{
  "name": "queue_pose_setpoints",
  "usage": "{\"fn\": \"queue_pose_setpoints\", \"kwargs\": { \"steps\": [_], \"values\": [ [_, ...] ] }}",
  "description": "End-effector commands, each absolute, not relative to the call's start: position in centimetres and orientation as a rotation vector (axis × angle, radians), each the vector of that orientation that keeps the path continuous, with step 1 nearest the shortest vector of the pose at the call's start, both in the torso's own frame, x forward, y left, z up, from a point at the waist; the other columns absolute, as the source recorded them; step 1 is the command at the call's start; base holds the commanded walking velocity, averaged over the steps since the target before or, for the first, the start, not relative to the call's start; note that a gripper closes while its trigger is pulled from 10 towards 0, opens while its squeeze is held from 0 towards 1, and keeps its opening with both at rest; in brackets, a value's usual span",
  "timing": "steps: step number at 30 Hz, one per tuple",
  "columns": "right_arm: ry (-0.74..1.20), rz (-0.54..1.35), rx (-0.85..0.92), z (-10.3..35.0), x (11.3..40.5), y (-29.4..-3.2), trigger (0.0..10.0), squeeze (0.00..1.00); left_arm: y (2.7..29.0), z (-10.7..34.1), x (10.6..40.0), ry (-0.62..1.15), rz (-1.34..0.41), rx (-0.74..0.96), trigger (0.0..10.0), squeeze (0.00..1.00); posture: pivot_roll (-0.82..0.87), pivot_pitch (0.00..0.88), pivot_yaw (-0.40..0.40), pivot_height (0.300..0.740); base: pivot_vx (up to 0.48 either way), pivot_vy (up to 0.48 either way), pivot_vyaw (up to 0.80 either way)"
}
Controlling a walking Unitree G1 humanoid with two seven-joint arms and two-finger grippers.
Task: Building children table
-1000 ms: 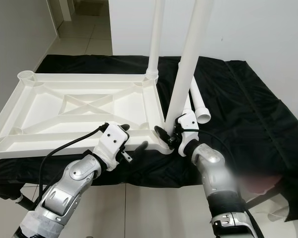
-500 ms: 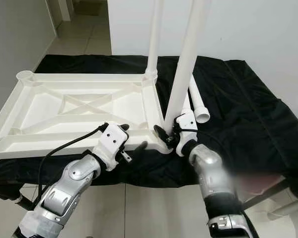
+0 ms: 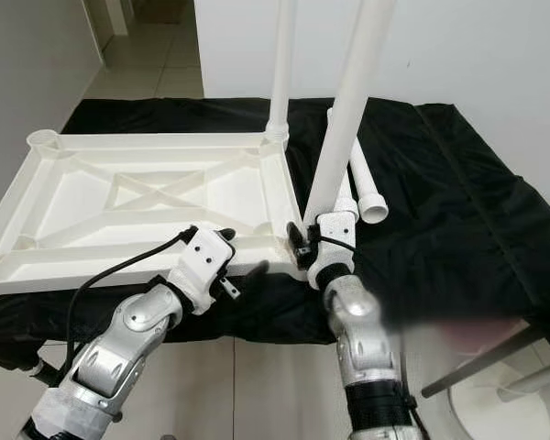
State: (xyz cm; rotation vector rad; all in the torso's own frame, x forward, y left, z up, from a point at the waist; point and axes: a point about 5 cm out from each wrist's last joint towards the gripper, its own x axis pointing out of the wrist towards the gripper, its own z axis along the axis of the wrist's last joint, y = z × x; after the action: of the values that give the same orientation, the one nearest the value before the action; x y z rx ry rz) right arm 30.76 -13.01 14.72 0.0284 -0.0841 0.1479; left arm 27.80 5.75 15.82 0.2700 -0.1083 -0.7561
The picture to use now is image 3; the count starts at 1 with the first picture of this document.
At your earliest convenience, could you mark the pink cushion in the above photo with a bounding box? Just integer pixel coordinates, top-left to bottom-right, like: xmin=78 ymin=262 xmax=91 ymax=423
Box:
xmin=440 ymin=316 xmax=528 ymax=349

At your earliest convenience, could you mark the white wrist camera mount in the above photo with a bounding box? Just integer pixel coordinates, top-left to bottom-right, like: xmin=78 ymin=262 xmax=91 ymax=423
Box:
xmin=168 ymin=227 xmax=235 ymax=313
xmin=305 ymin=211 xmax=358 ymax=285

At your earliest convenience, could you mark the white plastic table leg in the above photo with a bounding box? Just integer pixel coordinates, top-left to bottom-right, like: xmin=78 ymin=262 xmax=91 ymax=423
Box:
xmin=301 ymin=0 xmax=398 ymax=230
xmin=346 ymin=137 xmax=390 ymax=226
xmin=266 ymin=0 xmax=299 ymax=146

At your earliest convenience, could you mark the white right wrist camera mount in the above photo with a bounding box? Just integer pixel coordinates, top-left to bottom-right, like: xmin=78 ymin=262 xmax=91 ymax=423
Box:
xmin=305 ymin=211 xmax=358 ymax=285

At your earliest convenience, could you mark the white plastic table top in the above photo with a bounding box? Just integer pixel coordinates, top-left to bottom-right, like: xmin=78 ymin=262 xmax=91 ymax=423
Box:
xmin=0 ymin=128 xmax=313 ymax=303

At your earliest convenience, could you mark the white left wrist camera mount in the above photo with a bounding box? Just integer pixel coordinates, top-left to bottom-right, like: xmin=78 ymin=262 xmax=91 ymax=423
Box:
xmin=168 ymin=227 xmax=235 ymax=313

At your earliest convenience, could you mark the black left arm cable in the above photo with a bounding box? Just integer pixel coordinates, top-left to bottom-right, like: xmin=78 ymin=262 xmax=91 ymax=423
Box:
xmin=67 ymin=225 xmax=201 ymax=377

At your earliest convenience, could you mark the white floor fan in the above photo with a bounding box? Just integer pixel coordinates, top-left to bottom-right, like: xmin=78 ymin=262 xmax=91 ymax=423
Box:
xmin=445 ymin=353 xmax=550 ymax=440

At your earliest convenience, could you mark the black cloth table cover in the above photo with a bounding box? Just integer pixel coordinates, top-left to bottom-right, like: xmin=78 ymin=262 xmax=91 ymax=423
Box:
xmin=0 ymin=96 xmax=550 ymax=345

